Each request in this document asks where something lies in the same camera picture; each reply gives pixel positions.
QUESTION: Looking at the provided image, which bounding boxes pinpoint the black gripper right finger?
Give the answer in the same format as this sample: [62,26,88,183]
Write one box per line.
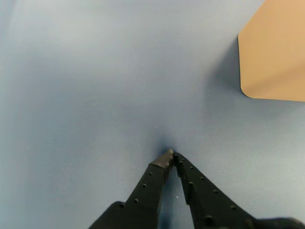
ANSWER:
[173,152,260,229]

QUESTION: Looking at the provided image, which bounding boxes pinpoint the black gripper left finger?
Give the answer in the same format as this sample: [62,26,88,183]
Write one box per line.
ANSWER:
[89,148,176,229]

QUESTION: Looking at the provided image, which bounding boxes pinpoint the tan metal box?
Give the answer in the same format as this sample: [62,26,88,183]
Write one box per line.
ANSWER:
[237,0,305,103]

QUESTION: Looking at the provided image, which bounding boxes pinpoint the blue table mat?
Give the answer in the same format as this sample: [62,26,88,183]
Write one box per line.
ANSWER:
[0,0,305,229]

